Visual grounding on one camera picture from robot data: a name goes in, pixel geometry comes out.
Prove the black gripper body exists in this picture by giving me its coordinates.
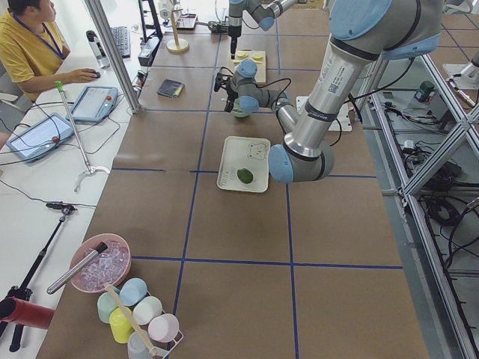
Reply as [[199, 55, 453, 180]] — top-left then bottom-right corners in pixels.
[[213, 67, 238, 103], [228, 15, 242, 41]]

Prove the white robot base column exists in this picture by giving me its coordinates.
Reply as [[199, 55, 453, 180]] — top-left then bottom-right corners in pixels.
[[296, 95, 353, 132]]

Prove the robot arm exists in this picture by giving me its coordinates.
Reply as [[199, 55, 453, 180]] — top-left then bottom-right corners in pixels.
[[228, 0, 299, 59], [214, 0, 443, 183]]

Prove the green ceramic bowl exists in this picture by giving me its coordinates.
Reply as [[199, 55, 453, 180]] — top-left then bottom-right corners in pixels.
[[231, 108, 250, 119]]

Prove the pink bowl of ice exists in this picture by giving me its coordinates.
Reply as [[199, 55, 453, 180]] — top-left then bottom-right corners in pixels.
[[70, 233, 132, 293]]

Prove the metal scoop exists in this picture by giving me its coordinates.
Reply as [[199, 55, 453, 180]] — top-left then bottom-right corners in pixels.
[[195, 21, 229, 34]]

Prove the lemon slice pair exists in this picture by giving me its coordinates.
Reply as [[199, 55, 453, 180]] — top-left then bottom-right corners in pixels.
[[251, 53, 263, 61]]

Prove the wooden cutting board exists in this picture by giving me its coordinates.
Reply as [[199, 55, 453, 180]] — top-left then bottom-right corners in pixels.
[[227, 50, 266, 85]]

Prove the wooden mug tree stand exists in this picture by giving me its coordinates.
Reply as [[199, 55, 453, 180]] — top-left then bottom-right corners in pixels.
[[166, 1, 189, 55]]

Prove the cream bear tray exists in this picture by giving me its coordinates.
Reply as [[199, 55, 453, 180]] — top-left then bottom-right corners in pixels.
[[217, 136, 270, 193]]

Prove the grey folded cloth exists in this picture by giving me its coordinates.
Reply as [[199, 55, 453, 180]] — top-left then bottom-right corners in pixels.
[[156, 79, 185, 98]]

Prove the green avocado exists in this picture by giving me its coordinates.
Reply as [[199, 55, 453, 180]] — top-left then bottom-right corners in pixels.
[[237, 168, 254, 184]]

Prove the black keyboard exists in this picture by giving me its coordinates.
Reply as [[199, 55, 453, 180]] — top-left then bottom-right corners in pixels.
[[110, 26, 131, 58]]

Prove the blue teach pendant far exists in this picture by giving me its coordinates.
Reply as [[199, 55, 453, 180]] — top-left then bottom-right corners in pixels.
[[70, 85, 119, 124]]

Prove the blue teach pendant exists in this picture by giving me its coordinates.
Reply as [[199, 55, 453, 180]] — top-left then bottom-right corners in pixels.
[[70, 85, 119, 124], [7, 113, 73, 162]]

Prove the reacher grabber stick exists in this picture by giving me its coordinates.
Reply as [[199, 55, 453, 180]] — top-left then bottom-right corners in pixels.
[[55, 80, 111, 193]]

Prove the steel scoop black tip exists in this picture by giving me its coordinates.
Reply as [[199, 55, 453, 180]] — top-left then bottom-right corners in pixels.
[[46, 242, 108, 295]]

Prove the person in yellow shirt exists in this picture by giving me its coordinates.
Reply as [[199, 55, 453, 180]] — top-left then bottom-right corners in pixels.
[[1, 0, 97, 102]]

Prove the blue teach pendant near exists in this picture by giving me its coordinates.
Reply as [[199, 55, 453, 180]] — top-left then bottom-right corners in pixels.
[[7, 113, 73, 162]]

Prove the light blue cup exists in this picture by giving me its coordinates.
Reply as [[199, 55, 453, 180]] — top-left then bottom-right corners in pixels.
[[119, 277, 147, 307]]

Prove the white cup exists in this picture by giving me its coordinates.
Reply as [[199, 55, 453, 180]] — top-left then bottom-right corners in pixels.
[[132, 295, 162, 325]]

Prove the pink cup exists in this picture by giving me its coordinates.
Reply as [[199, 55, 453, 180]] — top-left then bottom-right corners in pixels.
[[147, 313, 180, 343]]

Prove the green cup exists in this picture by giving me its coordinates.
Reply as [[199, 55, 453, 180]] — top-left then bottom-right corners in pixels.
[[97, 292, 118, 324]]

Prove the yellow cup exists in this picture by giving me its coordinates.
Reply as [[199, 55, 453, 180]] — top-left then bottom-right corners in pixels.
[[109, 307, 134, 344]]

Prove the grey cup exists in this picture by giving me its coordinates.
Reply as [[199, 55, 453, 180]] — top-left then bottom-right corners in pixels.
[[127, 332, 151, 359]]

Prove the black tripod stand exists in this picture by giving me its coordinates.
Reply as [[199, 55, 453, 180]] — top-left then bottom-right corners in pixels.
[[1, 202, 78, 352]]

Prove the red cylinder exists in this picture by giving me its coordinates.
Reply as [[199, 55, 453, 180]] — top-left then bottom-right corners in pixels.
[[1, 297, 55, 329]]

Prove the aluminium frame post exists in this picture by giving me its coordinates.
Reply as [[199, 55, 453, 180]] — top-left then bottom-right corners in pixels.
[[84, 0, 141, 114]]

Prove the wooden rack handle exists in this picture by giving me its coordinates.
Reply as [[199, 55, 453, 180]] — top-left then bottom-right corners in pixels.
[[104, 283, 159, 358]]

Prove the white wire cup rack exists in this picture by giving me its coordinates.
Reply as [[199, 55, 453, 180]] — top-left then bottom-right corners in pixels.
[[150, 307, 184, 358]]

